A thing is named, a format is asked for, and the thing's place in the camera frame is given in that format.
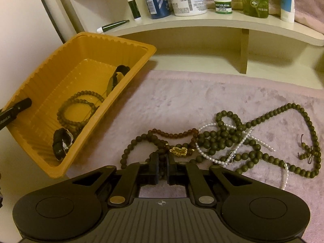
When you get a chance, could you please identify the gold chain bracelet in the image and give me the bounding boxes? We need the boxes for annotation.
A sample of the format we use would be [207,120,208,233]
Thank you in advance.
[168,145,196,158]

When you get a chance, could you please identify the reddish brown bead bracelet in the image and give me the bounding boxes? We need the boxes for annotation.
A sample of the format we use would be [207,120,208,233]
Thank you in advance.
[120,127,200,170]

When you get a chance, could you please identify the white pearl necklace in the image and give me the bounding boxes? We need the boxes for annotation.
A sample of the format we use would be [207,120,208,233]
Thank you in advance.
[194,122,290,191]

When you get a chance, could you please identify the long green bead necklace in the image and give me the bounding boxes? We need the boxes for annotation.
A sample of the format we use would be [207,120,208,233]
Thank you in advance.
[189,102,322,179]

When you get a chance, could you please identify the silver wristwatch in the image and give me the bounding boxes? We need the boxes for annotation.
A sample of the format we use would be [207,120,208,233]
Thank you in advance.
[52,128,74,161]

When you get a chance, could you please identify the orange plastic tray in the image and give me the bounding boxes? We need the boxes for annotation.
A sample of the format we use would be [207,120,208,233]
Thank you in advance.
[7,32,156,178]

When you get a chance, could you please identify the brown wooden bead bracelets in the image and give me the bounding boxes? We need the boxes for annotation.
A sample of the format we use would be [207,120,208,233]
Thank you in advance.
[56,90,105,134]

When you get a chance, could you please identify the black wristwatch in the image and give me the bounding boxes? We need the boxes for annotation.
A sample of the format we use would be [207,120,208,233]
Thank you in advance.
[106,65,130,96]

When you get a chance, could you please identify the lilac towel on table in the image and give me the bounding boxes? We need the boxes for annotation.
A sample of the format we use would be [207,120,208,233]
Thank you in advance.
[65,69,324,243]

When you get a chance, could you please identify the dark green small tube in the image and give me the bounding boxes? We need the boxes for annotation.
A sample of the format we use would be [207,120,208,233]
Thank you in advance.
[96,20,130,33]

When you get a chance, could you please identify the cream wooden shelf unit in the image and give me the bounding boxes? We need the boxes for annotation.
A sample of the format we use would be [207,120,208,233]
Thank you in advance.
[61,0,323,89]

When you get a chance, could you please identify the green white lip balm stick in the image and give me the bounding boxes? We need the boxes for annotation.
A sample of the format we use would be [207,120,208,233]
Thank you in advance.
[127,0,142,21]

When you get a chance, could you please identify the white cream jar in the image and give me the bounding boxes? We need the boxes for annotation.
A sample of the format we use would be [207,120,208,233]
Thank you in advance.
[170,0,207,16]

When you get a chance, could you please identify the small green lip salve jar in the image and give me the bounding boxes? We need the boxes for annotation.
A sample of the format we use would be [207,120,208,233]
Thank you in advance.
[214,0,232,14]

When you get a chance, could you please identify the blue white tube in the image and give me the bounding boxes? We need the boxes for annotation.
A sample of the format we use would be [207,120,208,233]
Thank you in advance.
[280,0,295,23]

